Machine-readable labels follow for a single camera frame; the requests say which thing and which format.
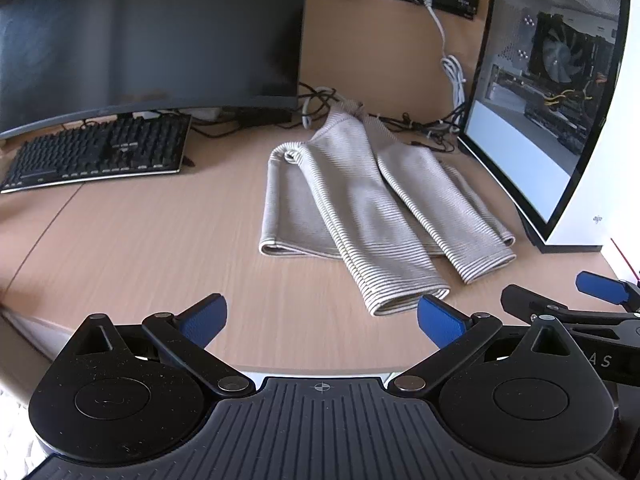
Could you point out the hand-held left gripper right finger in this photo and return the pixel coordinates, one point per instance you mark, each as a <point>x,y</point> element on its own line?
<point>440,322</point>

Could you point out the beige striped towel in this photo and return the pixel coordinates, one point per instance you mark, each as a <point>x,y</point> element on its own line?
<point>350,185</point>

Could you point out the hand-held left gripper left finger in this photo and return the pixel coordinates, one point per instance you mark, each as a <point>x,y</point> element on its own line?
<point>202,317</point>

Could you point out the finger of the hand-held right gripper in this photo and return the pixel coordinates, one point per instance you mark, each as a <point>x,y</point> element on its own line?
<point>525,302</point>
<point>600,285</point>

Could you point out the black curved monitor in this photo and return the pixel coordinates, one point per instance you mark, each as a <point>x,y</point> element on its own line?
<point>150,35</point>

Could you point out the white glass-sided computer case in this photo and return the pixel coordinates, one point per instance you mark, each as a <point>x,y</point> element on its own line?
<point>525,160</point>

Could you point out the black keyboard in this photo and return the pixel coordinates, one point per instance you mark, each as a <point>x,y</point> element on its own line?
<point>100,150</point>

